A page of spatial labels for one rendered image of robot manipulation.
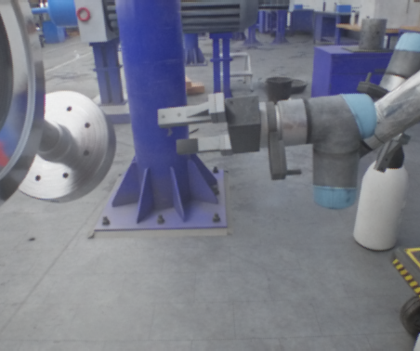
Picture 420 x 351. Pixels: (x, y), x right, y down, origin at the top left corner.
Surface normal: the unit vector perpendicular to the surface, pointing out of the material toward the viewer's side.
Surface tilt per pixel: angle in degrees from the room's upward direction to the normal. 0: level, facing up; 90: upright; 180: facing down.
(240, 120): 49
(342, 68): 90
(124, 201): 90
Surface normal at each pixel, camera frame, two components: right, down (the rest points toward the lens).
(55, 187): -0.12, -0.25
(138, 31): -0.15, 0.44
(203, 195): -0.39, 0.42
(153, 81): 0.14, 0.43
